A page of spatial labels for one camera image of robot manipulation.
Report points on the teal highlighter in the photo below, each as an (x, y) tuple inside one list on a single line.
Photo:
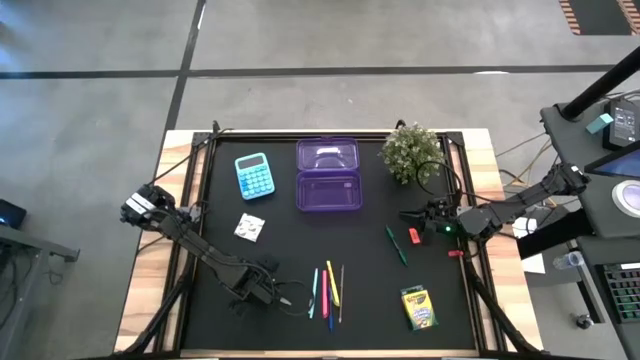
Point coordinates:
[(313, 292)]

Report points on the Crayola crayon box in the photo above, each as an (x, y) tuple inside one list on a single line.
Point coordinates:
[(419, 308)]

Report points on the black table mat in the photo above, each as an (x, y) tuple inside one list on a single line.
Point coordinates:
[(350, 240)]

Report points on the blue pen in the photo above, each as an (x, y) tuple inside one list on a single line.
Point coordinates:
[(330, 315)]

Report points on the white paper sheet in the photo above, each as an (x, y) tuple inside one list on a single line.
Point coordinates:
[(530, 262)]

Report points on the green pen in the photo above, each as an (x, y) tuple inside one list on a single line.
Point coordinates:
[(396, 245)]

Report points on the pink highlighter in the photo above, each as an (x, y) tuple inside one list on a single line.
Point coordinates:
[(324, 295)]

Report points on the dark grey pencil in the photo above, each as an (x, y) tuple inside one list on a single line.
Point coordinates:
[(341, 295)]

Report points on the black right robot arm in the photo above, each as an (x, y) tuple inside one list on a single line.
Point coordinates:
[(525, 197)]

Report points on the light blue calculator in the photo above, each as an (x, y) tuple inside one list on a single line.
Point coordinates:
[(254, 176)]

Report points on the potted artificial green plant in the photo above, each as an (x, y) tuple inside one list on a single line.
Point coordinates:
[(411, 152)]

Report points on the purple translucent pencil case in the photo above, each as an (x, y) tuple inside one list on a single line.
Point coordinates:
[(329, 175)]

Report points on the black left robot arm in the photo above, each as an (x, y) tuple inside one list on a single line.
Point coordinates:
[(200, 246)]

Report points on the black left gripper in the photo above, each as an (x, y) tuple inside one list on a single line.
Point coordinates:
[(255, 287)]

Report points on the clear water bottle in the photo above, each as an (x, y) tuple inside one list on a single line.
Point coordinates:
[(567, 260)]

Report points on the black keyboard green keys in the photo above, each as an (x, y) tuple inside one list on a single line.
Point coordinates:
[(624, 292)]

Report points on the small red sharpener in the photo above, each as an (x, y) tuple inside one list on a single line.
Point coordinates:
[(455, 253)]

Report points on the round white disc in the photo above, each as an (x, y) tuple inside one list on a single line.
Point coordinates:
[(629, 197)]

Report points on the black pole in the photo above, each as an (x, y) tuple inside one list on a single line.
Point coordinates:
[(600, 85)]

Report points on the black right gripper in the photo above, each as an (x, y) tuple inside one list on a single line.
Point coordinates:
[(440, 217)]

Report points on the grey side desk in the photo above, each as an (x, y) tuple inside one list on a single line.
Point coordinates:
[(25, 270)]

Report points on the small teal box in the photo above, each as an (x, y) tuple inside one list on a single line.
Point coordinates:
[(599, 123)]

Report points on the grey equipment cart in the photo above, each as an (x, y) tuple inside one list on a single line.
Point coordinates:
[(600, 220)]

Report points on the black caster wheel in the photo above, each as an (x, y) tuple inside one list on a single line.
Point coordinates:
[(583, 321)]

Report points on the red eraser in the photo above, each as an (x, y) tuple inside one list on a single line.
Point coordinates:
[(414, 236)]

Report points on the yellow highlighter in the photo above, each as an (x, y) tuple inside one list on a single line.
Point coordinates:
[(333, 283)]

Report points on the black box blue light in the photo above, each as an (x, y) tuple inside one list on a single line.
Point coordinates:
[(11, 214)]

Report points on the blue lit screen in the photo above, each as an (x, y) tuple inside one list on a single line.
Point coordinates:
[(620, 165)]

